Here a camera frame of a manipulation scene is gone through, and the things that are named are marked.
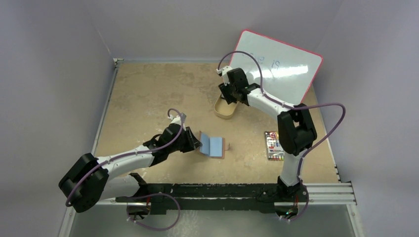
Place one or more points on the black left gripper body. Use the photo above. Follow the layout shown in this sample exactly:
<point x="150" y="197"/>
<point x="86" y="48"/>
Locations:
<point x="181" y="146"/>

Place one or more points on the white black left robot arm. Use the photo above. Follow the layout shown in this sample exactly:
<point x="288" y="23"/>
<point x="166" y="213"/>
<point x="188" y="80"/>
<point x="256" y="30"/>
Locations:
<point x="85" y="182"/>

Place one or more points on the pink leather card holder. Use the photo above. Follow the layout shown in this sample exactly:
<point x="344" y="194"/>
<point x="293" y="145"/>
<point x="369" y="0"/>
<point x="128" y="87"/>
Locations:
<point x="213" y="147"/>

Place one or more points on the marker pen pack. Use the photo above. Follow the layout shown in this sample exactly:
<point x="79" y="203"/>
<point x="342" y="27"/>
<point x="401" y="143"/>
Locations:
<point x="274" y="150"/>

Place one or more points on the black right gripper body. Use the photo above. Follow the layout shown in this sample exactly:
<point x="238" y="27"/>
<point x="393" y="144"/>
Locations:
<point x="227" y="93"/>

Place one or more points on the aluminium table frame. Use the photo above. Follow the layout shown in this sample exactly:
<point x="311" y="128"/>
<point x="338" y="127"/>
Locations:
<point x="129" y="183"/>

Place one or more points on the pink framed whiteboard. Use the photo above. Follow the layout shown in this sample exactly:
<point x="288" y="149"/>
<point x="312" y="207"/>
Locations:
<point x="285" y="71"/>

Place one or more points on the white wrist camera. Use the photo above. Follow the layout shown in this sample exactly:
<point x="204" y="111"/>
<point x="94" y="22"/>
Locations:
<point x="222" y="71"/>
<point x="179" y="119"/>

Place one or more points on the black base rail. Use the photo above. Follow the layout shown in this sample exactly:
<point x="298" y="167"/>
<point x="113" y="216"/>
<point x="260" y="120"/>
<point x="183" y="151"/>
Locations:
<point x="265" y="198"/>

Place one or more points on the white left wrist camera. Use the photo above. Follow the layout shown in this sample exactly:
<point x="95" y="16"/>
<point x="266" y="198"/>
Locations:
<point x="179" y="119"/>

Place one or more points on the beige oval tray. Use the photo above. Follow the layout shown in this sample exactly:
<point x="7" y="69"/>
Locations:
<point x="224" y="110"/>

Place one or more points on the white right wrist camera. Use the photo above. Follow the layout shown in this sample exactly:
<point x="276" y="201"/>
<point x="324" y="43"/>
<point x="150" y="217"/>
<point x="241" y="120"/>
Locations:
<point x="222" y="71"/>

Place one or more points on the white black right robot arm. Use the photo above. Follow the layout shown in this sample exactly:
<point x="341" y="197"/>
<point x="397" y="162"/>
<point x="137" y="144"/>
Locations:
<point x="295" y="125"/>

